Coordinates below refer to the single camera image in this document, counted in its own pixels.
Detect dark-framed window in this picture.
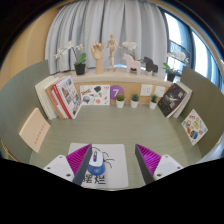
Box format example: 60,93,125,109
159,8,224,93

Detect white books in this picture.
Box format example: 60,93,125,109
34,75,61,121

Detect blue and white computer mouse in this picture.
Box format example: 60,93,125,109
87,149,106,177

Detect white mouse pad with drawing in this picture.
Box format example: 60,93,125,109
67,142,130,190

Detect beige card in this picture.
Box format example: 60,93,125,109
18,107,51,154

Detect green partition panel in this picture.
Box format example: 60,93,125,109
179,65,224,158
0,59,51,164

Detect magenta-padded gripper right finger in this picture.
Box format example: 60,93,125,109
134,143,184,185

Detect light wooden desk ledge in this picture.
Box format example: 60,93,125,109
68,68,174,106

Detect wooden hand model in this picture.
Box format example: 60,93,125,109
90,40,106,75

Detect dark book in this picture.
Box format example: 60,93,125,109
156,82,188,118

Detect white card with small pictures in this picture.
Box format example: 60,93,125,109
79,84,111,106

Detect white wall socket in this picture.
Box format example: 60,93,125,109
154,85,167,98
139,83,154,97

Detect red and white magazine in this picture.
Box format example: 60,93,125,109
49,75,83,120

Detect dark horse figure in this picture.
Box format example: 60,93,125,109
142,56,159,75

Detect pink horse figure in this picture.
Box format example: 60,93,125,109
122,53,142,76

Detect small plant in white pot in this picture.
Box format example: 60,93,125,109
115,93,126,109
148,94,159,110
130,93,140,109

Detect wooden mannequin figure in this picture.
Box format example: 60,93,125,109
105,33,123,72

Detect white sheet with colourful stickers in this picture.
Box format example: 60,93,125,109
181,108,209,147

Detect purple round sign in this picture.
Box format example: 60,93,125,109
109,84,125,102

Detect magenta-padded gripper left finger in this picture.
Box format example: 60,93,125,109
43,143,93,187

